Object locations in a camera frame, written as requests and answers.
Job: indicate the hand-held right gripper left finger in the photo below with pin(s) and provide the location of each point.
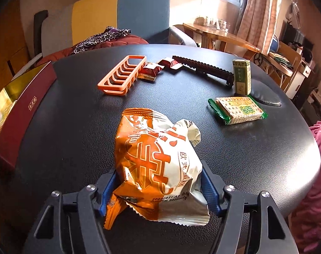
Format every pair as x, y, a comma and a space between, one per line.
107, 193

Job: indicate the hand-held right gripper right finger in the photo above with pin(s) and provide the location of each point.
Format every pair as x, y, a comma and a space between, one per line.
210, 190

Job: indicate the orange and white snack bag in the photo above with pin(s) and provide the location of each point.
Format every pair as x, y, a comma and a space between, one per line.
155, 158

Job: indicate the green cracker packet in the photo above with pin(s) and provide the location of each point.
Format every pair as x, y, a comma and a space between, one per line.
239, 108

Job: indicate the orange plastic rack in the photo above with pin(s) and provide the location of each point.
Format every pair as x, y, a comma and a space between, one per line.
115, 89

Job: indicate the red gift box gold inside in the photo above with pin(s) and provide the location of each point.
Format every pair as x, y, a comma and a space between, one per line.
20, 116

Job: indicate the green drink carton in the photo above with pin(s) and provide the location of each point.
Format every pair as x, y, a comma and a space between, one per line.
241, 76

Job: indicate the black ridged rail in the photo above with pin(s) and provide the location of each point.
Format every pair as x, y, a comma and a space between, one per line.
202, 67

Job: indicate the red chocolate packet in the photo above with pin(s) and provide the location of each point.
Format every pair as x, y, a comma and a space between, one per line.
151, 71
169, 63

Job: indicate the pink quilted clothing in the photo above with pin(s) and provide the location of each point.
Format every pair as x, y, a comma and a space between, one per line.
319, 185

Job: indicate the white low cabinet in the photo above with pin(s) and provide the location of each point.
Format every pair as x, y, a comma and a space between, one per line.
299, 79

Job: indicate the wooden side table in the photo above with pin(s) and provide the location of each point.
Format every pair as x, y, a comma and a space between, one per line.
229, 39

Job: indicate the wooden chair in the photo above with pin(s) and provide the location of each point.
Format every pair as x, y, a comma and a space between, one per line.
287, 58

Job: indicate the maroon quilted jacket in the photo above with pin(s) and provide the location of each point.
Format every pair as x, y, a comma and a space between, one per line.
128, 41

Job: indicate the leopard print cloth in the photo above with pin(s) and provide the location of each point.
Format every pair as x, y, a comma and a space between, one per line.
102, 38

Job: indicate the tray of glass cups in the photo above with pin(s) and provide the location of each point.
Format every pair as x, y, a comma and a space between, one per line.
213, 23

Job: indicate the grey yellow blue armchair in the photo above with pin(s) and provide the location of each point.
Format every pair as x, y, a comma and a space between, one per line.
96, 16

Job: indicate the patterned beige curtain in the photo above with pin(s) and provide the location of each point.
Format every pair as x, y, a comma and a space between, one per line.
258, 13

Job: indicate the wooden wall cabinet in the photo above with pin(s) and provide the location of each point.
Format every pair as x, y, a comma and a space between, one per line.
6, 45

